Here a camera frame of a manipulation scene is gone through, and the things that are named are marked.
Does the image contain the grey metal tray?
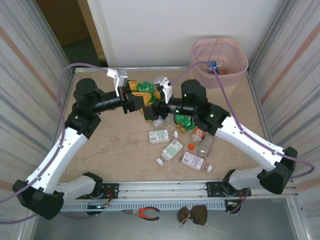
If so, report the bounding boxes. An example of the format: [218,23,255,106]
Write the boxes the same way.
[18,198,310,240]

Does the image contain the small clear plastic bottle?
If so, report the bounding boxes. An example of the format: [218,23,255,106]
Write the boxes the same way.
[162,115,176,129]

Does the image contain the square green label bottle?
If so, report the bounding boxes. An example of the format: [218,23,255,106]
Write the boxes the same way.
[147,129,180,146]
[155,138,184,166]

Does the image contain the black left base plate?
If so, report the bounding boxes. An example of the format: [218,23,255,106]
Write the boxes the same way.
[74,182,120,200]

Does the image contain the brown wooden door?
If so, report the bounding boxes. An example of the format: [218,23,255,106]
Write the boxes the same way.
[36,0,92,48]

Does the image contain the small orange label bottle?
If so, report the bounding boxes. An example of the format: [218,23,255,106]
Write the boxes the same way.
[191,126,208,141]

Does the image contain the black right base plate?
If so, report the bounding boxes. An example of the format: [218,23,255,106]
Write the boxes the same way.
[205,181,252,198]

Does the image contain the aluminium mounting rail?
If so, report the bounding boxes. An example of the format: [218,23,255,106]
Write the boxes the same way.
[26,179,300,201]

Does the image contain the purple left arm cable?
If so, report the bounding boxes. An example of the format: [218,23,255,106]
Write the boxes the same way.
[0,62,111,225]

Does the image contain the translucent corrugated enclosure panel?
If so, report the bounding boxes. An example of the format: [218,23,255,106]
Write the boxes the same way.
[0,0,75,213]
[248,0,320,240]

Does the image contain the square pink label bottle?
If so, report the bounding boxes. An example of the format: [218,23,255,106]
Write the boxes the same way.
[178,150,214,174]

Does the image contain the pink slatted plastic bin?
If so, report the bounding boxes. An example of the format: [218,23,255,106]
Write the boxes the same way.
[190,37,249,90]

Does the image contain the tall clear blue-capped bottle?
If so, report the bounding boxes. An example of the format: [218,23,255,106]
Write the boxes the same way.
[197,134,216,158]

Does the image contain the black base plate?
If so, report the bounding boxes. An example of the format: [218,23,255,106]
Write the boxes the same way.
[74,182,120,200]
[205,181,252,198]

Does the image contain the white door frame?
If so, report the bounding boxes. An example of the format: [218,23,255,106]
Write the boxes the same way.
[77,0,118,67]

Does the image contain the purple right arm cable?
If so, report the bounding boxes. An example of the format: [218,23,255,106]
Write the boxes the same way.
[169,61,315,181]

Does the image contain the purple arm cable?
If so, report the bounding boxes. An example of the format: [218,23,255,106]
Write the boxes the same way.
[169,61,315,181]
[0,62,111,225]

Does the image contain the brown cloth pouch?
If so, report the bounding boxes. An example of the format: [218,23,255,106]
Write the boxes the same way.
[177,204,225,236]

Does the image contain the orange handled pliers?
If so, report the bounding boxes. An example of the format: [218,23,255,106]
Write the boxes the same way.
[121,206,160,221]

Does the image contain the pink waste basket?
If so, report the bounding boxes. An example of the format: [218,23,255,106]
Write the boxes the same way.
[191,37,248,76]

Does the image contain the white slotted cable duct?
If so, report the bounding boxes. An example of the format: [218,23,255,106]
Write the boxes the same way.
[37,199,227,212]

